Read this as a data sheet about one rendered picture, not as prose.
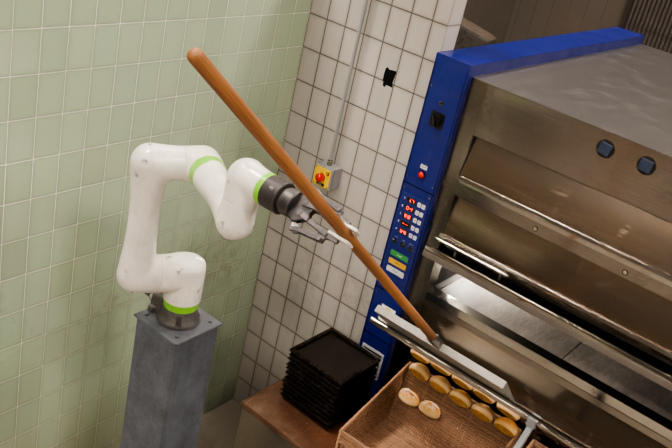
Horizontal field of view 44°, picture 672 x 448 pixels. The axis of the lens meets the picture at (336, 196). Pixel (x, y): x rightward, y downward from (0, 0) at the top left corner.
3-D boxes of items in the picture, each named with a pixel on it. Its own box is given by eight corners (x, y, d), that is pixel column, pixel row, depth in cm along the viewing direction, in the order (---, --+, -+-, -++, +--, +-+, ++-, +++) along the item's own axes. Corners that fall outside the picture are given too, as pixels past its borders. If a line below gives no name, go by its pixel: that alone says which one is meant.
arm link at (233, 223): (197, 158, 253) (232, 163, 257) (189, 192, 256) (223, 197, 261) (225, 207, 222) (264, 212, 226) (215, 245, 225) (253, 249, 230)
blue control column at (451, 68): (506, 340, 554) (617, 26, 467) (527, 352, 546) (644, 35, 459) (324, 473, 408) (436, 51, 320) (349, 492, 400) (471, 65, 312)
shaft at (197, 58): (192, 61, 141) (203, 48, 141) (181, 56, 142) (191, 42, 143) (433, 342, 285) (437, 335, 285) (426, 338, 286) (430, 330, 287)
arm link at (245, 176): (224, 152, 223) (251, 150, 232) (212, 194, 227) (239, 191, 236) (261, 173, 216) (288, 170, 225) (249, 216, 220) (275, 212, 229)
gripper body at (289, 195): (299, 192, 223) (325, 207, 219) (281, 218, 222) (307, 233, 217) (289, 180, 217) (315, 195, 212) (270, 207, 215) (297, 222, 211)
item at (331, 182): (321, 179, 374) (325, 159, 370) (338, 188, 369) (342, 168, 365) (310, 182, 368) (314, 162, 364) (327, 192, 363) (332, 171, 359)
